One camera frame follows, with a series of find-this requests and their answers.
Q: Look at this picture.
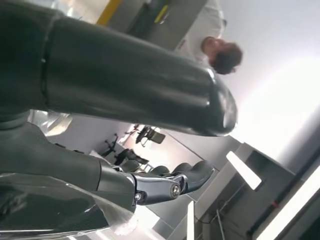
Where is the grey equipment case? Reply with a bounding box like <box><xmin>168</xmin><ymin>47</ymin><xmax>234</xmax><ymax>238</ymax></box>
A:
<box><xmin>107</xmin><ymin>0</ymin><xmax>208</xmax><ymax>51</ymax></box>

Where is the black office chair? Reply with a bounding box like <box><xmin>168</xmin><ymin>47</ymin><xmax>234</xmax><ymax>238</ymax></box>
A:
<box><xmin>113</xmin><ymin>148</ymin><xmax>150</xmax><ymax>167</ymax></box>
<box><xmin>134</xmin><ymin>125</ymin><xmax>166</xmax><ymax>148</ymax></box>
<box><xmin>100</xmin><ymin>133</ymin><xmax>119</xmax><ymax>158</ymax></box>

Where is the person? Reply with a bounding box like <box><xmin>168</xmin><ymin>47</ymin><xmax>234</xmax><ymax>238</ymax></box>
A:
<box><xmin>174</xmin><ymin>0</ymin><xmax>244</xmax><ymax>76</ymax></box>

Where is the clear plastic hand cover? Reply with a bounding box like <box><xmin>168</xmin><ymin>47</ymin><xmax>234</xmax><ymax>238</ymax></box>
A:
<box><xmin>0</xmin><ymin>172</ymin><xmax>139</xmax><ymax>240</ymax></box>

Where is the ceiling light panel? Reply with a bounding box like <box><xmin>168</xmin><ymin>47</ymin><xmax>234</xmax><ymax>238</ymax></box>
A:
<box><xmin>256</xmin><ymin>165</ymin><xmax>320</xmax><ymax>240</ymax></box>
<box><xmin>186</xmin><ymin>200</ymin><xmax>195</xmax><ymax>240</ymax></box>
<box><xmin>226</xmin><ymin>150</ymin><xmax>263</xmax><ymax>191</ymax></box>

